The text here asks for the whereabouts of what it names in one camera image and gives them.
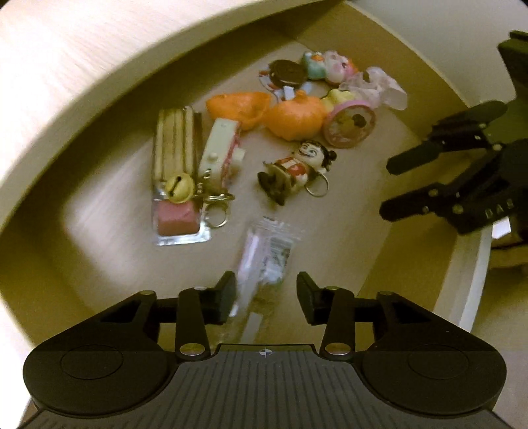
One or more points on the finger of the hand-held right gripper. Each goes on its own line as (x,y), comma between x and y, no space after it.
(404,206)
(412,159)

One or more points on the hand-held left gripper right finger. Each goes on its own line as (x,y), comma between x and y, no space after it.
(306,298)

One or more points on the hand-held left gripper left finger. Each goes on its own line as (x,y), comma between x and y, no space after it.
(225,298)

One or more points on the wooden drawer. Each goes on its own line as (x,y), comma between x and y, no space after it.
(354,198)

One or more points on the clear plastic packet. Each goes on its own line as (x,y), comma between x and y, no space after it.
(268,251)

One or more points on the chocolate cookie lollipop toy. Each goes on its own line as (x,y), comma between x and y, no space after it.
(286,72)

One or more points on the orange squishy shell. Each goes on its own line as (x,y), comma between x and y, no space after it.
(237,107)

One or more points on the round pink tin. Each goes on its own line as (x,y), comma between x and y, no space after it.
(348,126)

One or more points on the pink cube toy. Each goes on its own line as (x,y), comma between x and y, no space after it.
(175,218)

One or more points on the yellow star squishy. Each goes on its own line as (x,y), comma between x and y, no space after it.
(340,98)

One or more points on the pink white cat squishy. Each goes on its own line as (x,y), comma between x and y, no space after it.
(340,68)

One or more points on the gold bell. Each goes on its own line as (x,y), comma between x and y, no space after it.
(179,189)

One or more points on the orange squishy pumpkin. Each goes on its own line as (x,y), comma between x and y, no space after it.
(295,117)

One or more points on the green squishy toy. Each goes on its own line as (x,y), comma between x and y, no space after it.
(312,65)

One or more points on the striped wafer biscuit toy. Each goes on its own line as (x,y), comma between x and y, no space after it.
(173,140)

